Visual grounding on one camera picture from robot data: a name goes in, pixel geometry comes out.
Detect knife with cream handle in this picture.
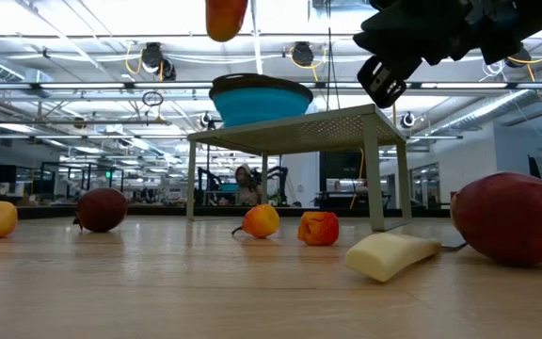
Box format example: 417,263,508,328
344,232,469,283

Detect black aluminium rig frame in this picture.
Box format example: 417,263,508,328
16,204,452,220

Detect thin yellow cable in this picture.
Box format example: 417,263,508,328
348,148,365,211

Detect blue collapsible bowl grey rim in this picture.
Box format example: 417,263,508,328
208,73,315,128

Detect small orange pepper with stem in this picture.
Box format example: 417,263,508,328
231,203,281,240

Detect large dark red fruit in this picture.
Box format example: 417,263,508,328
450,171,542,273

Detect person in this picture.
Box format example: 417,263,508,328
226,163,265,207

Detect orange-red mango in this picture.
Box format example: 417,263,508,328
204,0,249,43

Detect black coiled cable loop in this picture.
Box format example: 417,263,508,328
141,90,165,107

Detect dark red plum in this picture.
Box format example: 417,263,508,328
72,187,129,234

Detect crumpled red-orange pepper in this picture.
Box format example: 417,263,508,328
297,211,341,248

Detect black hanging cables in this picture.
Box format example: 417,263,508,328
325,0,342,112

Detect green perforated metal stand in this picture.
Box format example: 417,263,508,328
185,104,413,233

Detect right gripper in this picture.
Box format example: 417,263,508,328
353,0,542,66

